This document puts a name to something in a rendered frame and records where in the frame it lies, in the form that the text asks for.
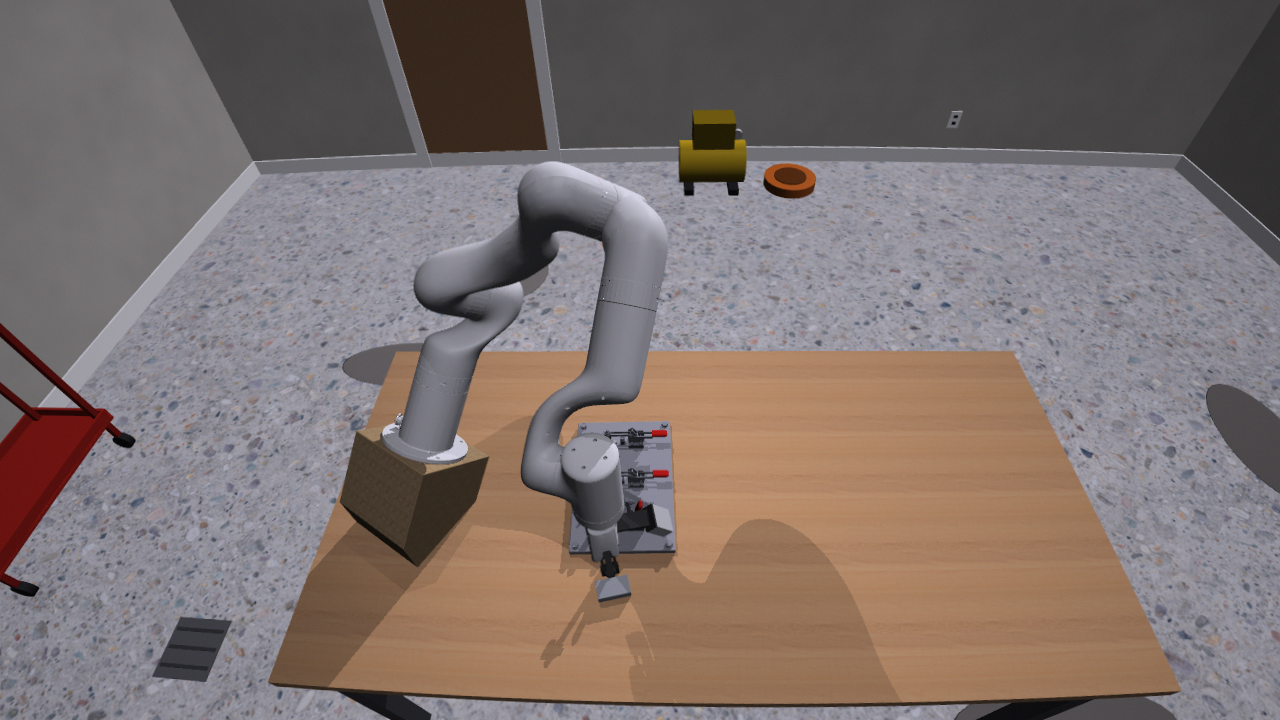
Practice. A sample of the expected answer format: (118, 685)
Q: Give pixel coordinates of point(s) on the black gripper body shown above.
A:
(601, 541)

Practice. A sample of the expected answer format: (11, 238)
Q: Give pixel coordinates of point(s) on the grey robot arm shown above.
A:
(552, 196)

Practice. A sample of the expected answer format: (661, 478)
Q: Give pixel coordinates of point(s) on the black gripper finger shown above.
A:
(611, 571)

